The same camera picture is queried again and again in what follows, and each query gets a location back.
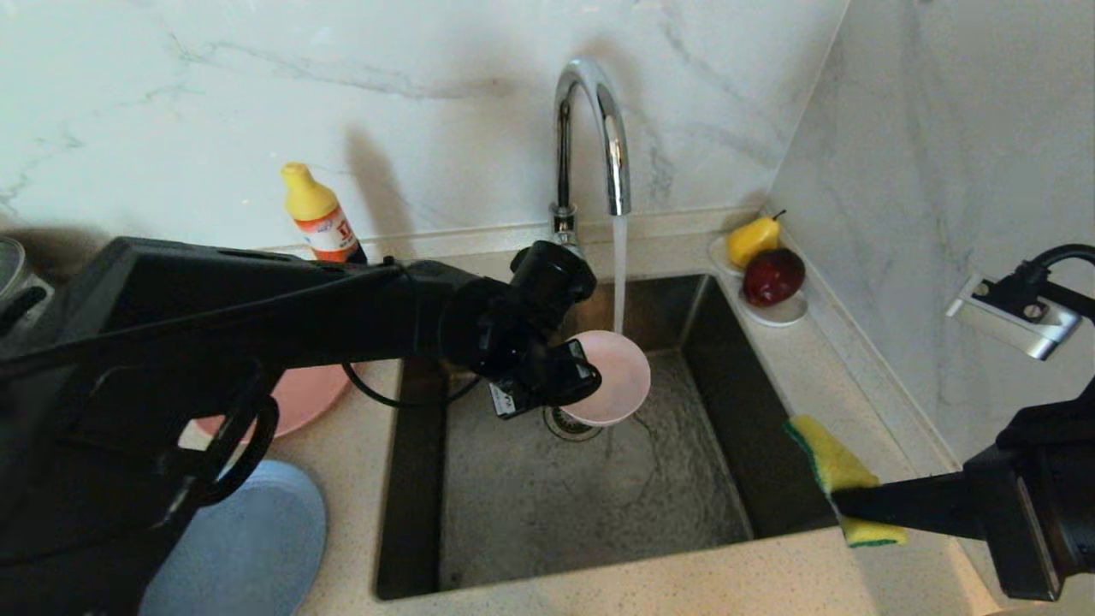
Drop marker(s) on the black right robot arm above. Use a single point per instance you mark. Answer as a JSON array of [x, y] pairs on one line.
[[1061, 445]]

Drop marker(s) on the pink bowl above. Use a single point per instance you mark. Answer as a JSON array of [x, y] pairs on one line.
[[620, 376]]

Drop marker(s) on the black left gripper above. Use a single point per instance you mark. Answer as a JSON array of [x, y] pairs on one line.
[[513, 376]]

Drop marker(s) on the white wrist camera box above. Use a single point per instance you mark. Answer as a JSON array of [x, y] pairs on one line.
[[1018, 329]]

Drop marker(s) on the yellow pear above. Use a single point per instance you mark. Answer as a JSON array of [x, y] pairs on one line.
[[753, 242]]

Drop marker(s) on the round metal drain strainer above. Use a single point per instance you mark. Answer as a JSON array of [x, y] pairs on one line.
[[573, 430]]

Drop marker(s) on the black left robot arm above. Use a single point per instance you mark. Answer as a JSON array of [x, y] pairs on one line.
[[214, 325]]

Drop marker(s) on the large pink plate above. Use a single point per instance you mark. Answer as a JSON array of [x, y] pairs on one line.
[[308, 398]]

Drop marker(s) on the dark red apple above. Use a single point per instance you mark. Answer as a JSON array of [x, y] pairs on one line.
[[774, 276]]

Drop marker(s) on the stainless steel sink basin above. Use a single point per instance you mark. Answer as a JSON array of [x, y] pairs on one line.
[[599, 513]]

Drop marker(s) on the small white fruit dish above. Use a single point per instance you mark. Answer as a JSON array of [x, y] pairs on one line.
[[783, 316]]

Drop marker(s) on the yellow-capped orange dish soap bottle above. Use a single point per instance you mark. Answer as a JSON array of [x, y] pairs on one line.
[[321, 218]]

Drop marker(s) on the chrome gooseneck faucet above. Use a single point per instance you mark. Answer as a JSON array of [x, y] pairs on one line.
[[562, 171]]

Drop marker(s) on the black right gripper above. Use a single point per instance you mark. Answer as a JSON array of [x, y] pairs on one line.
[[1009, 522]]

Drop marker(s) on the large blue-grey plate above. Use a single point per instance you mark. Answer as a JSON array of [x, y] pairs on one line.
[[257, 547]]

